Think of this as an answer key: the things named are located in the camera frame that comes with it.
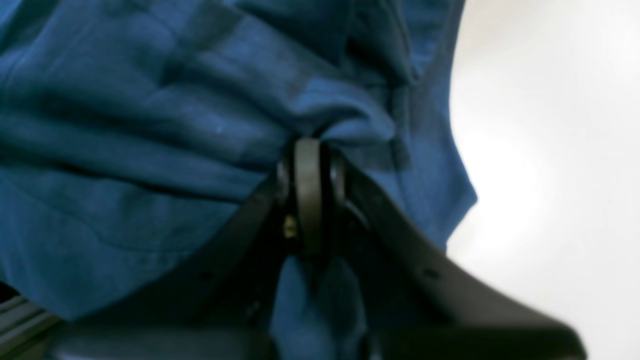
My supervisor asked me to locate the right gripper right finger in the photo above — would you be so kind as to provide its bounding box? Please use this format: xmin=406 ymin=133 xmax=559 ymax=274
xmin=322 ymin=145 xmax=587 ymax=360

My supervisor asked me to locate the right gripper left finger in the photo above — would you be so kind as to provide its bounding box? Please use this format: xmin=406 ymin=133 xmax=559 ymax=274
xmin=49 ymin=138 xmax=323 ymax=360

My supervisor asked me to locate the dark blue t-shirt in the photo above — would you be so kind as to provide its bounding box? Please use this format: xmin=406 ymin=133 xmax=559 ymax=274
xmin=0 ymin=0 xmax=478 ymax=360

